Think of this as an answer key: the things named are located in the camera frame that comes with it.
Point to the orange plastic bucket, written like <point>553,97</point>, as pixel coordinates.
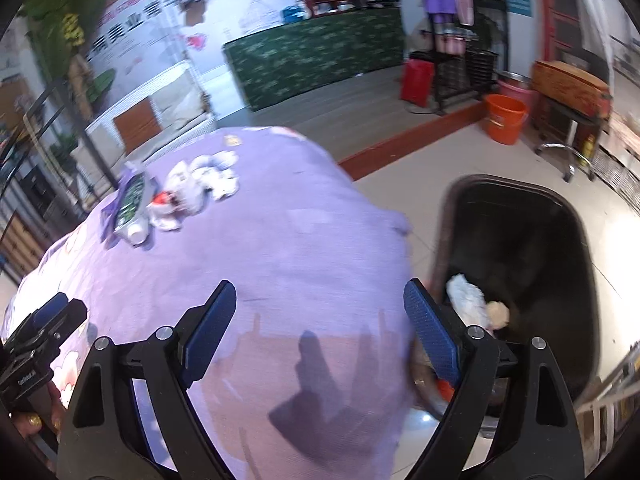
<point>505,118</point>

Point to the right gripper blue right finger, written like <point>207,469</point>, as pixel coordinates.
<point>425,316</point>

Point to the green milk carton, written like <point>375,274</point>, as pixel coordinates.
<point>131,221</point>

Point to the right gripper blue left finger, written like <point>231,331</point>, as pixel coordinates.
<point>201,330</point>

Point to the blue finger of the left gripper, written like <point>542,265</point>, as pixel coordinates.
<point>49,310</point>

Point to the black iron railing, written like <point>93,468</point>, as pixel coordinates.
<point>52,175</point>

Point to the green patterned counter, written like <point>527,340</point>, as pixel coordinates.
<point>276,64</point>

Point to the red ladder shelf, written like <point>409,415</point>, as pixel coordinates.
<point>560,27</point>

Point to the purple paper package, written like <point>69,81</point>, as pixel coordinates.
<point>110,210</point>

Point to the person's left hand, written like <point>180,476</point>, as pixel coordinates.
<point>48,412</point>

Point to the orange patterned stool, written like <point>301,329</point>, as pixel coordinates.
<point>577,86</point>

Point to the purple floral tablecloth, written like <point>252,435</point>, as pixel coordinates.
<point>309,381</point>

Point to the red bag on floor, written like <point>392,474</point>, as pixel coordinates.
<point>416,82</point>

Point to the black trash bin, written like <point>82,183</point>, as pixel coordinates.
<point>525,246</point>

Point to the white wicker sofa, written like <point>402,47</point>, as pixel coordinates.
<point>167,108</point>

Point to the orange cushion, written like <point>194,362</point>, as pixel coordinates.
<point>137,125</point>

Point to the black metal rack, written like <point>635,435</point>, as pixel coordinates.
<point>463,59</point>

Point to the pink basin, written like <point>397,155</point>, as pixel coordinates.
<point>517,87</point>

